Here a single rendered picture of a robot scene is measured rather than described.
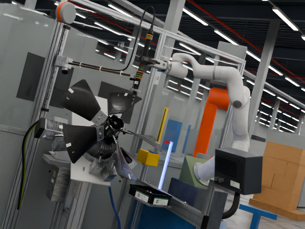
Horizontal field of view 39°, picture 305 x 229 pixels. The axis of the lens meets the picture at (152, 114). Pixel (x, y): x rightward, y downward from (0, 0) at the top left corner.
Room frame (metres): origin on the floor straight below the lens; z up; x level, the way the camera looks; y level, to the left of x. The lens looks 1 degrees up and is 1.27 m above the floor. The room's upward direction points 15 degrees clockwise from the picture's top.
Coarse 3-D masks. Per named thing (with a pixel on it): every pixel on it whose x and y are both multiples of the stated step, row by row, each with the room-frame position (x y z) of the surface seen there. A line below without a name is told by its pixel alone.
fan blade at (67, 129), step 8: (64, 128) 2.38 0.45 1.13; (72, 128) 2.41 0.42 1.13; (80, 128) 2.45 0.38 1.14; (88, 128) 2.48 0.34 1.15; (64, 136) 2.38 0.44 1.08; (72, 136) 2.41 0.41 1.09; (80, 136) 2.44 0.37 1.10; (88, 136) 2.49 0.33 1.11; (96, 136) 2.54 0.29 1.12; (72, 144) 2.41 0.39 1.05; (80, 144) 2.45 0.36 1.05; (88, 144) 2.50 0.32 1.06; (80, 152) 2.46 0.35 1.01; (72, 160) 2.41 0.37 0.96
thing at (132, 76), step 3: (132, 75) 2.68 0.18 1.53; (135, 75) 2.69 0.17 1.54; (132, 78) 2.67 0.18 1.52; (135, 78) 2.69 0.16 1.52; (132, 81) 2.68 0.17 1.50; (132, 84) 2.67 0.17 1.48; (132, 87) 2.68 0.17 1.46; (132, 90) 2.69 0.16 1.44; (135, 90) 2.64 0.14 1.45; (138, 90) 2.65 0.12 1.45
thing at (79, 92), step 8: (80, 80) 2.65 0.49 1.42; (72, 88) 2.62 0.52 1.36; (80, 88) 2.63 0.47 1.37; (88, 88) 2.64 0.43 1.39; (64, 96) 2.60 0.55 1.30; (72, 96) 2.61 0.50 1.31; (80, 96) 2.62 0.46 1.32; (88, 96) 2.63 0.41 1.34; (64, 104) 2.60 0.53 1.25; (72, 104) 2.61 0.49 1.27; (80, 104) 2.62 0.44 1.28; (88, 104) 2.62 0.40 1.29; (96, 104) 2.62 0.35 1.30; (80, 112) 2.62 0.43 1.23; (88, 112) 2.62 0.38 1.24; (96, 112) 2.62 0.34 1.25
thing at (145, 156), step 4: (140, 152) 3.12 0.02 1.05; (144, 152) 3.06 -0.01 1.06; (148, 152) 3.01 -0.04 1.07; (140, 156) 3.10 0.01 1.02; (144, 156) 3.04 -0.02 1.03; (148, 156) 3.01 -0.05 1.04; (152, 156) 3.03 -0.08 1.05; (156, 156) 3.04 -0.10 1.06; (140, 160) 3.09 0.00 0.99; (144, 160) 3.03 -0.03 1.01; (148, 160) 3.02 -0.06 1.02; (152, 160) 3.03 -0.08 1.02; (156, 160) 3.04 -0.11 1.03; (148, 164) 3.02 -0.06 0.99; (152, 164) 3.04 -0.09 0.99; (156, 164) 3.05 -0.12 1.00
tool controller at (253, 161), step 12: (216, 156) 2.27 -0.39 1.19; (228, 156) 2.18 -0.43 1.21; (240, 156) 2.10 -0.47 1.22; (252, 156) 2.09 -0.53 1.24; (216, 168) 2.28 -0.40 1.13; (228, 168) 2.19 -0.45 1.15; (240, 168) 2.10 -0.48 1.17; (252, 168) 2.09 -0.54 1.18; (216, 180) 2.26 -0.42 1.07; (228, 180) 2.19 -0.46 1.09; (240, 180) 2.10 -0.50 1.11; (252, 180) 2.10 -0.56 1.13; (240, 192) 2.11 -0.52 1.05; (252, 192) 2.11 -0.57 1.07
